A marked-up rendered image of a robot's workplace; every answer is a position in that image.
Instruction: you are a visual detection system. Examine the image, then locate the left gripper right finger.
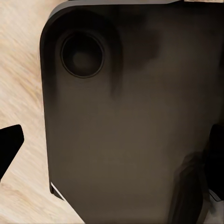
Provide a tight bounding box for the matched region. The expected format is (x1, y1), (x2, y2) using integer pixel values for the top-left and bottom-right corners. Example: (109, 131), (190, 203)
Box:
(209, 124), (224, 162)

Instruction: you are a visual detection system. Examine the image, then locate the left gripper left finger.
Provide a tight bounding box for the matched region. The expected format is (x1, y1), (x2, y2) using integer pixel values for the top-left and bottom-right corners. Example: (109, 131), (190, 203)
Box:
(0, 124), (24, 180)

